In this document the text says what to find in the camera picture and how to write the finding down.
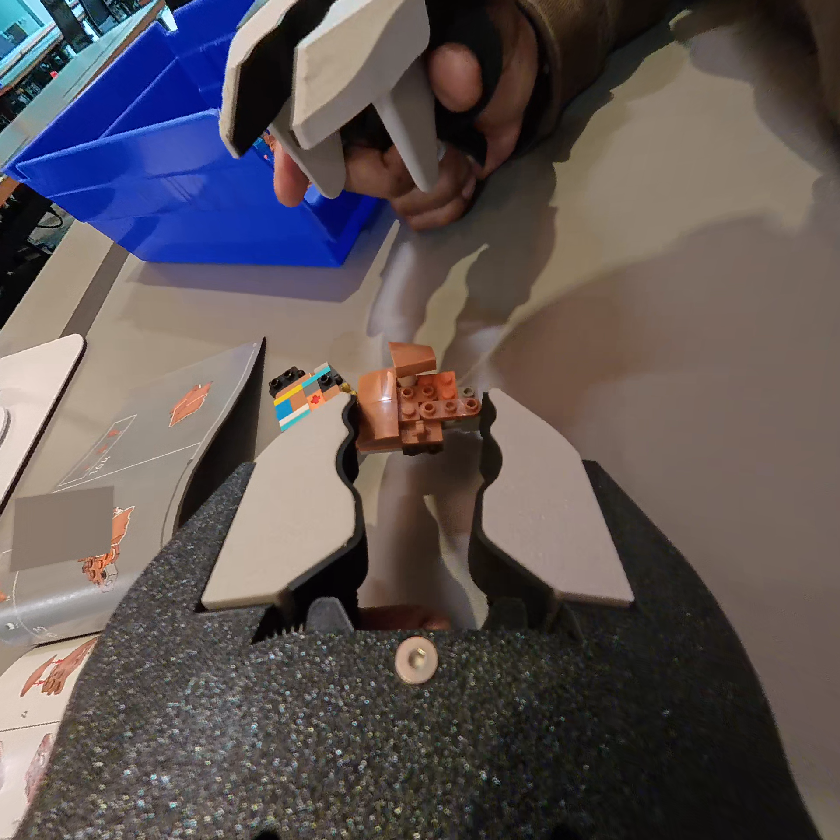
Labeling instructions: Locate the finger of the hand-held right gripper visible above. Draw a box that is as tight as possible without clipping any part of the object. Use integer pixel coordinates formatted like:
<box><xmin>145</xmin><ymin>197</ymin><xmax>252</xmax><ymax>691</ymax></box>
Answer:
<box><xmin>287</xmin><ymin>0</ymin><xmax>432</xmax><ymax>150</ymax></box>
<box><xmin>220</xmin><ymin>0</ymin><xmax>343</xmax><ymax>160</ymax></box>

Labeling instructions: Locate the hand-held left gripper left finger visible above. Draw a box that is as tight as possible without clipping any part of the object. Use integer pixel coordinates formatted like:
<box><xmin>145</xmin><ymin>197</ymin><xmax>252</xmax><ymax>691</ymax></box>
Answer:
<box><xmin>200</xmin><ymin>394</ymin><xmax>363</xmax><ymax>613</ymax></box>

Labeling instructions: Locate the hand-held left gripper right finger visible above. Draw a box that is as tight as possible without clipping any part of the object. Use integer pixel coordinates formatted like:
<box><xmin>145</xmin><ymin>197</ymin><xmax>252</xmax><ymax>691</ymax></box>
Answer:
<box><xmin>474</xmin><ymin>388</ymin><xmax>636</xmax><ymax>609</ymax></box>

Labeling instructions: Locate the brown brick plate assembly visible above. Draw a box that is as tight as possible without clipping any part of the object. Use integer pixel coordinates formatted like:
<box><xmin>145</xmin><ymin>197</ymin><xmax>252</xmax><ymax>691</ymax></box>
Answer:
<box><xmin>354</xmin><ymin>341</ymin><xmax>484</xmax><ymax>458</ymax></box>

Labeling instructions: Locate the blue plastic bin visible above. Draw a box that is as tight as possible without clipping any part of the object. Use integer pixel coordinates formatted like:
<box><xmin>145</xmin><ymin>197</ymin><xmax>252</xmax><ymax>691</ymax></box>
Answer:
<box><xmin>3</xmin><ymin>0</ymin><xmax>389</xmax><ymax>269</ymax></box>

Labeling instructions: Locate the person's right forearm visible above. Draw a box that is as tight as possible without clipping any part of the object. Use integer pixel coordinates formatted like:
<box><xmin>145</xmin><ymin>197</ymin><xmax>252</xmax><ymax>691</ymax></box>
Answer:
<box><xmin>518</xmin><ymin>0</ymin><xmax>840</xmax><ymax>132</ymax></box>

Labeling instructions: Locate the wooden edged office desk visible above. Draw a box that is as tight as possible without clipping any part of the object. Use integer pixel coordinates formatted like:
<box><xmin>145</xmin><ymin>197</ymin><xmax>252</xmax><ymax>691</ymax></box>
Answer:
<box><xmin>0</xmin><ymin>0</ymin><xmax>166</xmax><ymax>129</ymax></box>

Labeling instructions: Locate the person's right hand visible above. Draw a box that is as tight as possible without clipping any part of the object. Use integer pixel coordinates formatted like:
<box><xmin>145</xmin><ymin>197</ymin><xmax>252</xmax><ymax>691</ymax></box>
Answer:
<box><xmin>272</xmin><ymin>0</ymin><xmax>547</xmax><ymax>232</ymax></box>

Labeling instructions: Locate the instruction booklet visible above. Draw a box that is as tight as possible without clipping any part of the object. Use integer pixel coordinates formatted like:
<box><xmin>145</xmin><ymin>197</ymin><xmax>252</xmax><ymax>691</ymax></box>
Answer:
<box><xmin>0</xmin><ymin>338</ymin><xmax>268</xmax><ymax>840</ymax></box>

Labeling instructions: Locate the white rounded base plate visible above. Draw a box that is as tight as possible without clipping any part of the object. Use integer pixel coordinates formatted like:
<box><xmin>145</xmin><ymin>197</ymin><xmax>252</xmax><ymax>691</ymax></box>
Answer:
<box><xmin>0</xmin><ymin>335</ymin><xmax>88</xmax><ymax>508</ymax></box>

